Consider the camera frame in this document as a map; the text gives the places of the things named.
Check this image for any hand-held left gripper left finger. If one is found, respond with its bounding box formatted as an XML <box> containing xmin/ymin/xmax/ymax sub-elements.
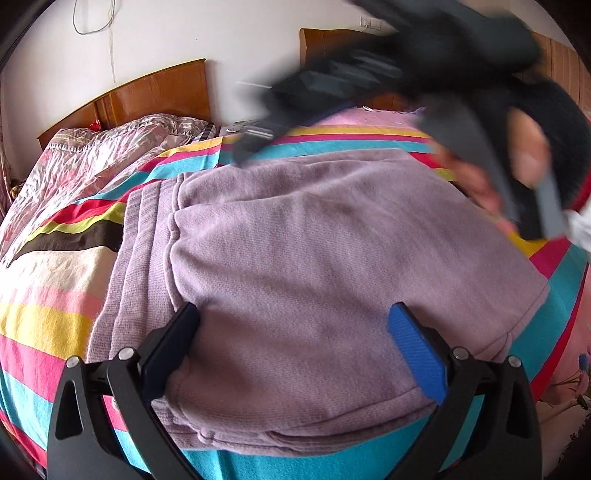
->
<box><xmin>46</xmin><ymin>302</ymin><xmax>201</xmax><ymax>480</ymax></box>

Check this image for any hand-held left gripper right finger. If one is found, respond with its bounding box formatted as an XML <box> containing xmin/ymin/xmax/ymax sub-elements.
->
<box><xmin>388</xmin><ymin>302</ymin><xmax>542</xmax><ymax>480</ymax></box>

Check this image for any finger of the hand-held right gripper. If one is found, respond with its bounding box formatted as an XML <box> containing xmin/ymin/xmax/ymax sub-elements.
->
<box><xmin>233</xmin><ymin>37</ymin><xmax>407</xmax><ymax>164</ymax></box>

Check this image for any lilac sweater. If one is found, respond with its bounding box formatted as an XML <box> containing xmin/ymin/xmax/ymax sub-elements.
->
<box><xmin>85</xmin><ymin>148</ymin><xmax>552</xmax><ymax>455</ymax></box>

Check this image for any person's right forearm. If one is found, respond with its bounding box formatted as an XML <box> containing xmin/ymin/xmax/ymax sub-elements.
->
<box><xmin>508</xmin><ymin>76</ymin><xmax>591</xmax><ymax>250</ymax></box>

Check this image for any person's right hand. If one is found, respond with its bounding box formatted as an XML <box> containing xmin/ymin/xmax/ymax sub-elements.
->
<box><xmin>438</xmin><ymin>114</ymin><xmax>553</xmax><ymax>217</ymax></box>

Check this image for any wooden headboard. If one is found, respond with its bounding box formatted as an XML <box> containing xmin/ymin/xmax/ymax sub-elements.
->
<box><xmin>299</xmin><ymin>28</ymin><xmax>591</xmax><ymax>116</ymax></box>
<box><xmin>37</xmin><ymin>58</ymin><xmax>213</xmax><ymax>151</ymax></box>

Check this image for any nightstand with floral cloth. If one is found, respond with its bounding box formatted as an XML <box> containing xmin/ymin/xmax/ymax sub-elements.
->
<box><xmin>218</xmin><ymin>121</ymin><xmax>252</xmax><ymax>138</ymax></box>

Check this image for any striped colourful bed sheet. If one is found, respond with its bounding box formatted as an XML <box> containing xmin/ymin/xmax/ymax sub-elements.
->
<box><xmin>0</xmin><ymin>122</ymin><xmax>591</xmax><ymax>480</ymax></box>

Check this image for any floral pink quilt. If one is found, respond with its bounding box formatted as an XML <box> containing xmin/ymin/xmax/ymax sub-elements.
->
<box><xmin>0</xmin><ymin>115</ymin><xmax>218</xmax><ymax>259</ymax></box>

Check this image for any hanging wall cable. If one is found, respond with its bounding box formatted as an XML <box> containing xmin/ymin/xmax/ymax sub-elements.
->
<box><xmin>71</xmin><ymin>0</ymin><xmax>121</xmax><ymax>81</ymax></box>

